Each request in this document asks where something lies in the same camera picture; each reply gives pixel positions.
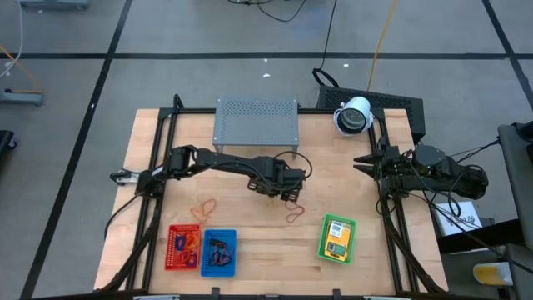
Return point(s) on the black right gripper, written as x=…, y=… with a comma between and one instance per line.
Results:
x=387, y=168

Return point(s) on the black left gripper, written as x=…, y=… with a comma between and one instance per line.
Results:
x=279, y=181

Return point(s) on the yellow card pack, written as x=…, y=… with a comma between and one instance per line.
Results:
x=337, y=239

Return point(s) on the orange rubber band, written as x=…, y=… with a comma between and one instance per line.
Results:
x=203, y=210

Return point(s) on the black wide band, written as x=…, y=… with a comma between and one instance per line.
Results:
x=227, y=261

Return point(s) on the blue plastic basket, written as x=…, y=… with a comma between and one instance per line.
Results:
x=206, y=271

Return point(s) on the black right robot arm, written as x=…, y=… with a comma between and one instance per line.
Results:
x=458, y=183

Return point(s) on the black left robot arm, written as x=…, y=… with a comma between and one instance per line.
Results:
x=225, y=160

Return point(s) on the grey perforated metal shelf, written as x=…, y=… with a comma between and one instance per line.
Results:
x=256, y=123

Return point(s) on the green plastic basket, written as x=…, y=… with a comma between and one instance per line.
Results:
x=322, y=250

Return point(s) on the white booklet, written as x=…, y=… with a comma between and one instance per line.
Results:
x=456, y=221

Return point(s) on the black shelf board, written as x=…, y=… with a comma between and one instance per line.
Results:
x=479, y=239

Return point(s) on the white label strip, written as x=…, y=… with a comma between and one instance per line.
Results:
x=381, y=298

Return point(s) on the red plastic basket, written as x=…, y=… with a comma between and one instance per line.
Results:
x=170, y=262

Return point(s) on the grey cart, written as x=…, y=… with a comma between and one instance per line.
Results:
x=516, y=187

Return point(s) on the yellow white roll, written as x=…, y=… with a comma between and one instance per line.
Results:
x=491, y=275

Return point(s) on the grey stand foot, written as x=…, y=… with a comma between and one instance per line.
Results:
x=21, y=99

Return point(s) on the white cylindrical camera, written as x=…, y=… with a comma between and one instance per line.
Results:
x=354, y=118

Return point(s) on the black aluminium table frame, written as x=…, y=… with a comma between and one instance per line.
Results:
x=195, y=111

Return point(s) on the black clamp bracket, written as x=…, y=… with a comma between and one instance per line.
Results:
x=336, y=294
x=215, y=292

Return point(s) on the grey metal base plate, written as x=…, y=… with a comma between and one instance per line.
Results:
x=54, y=4

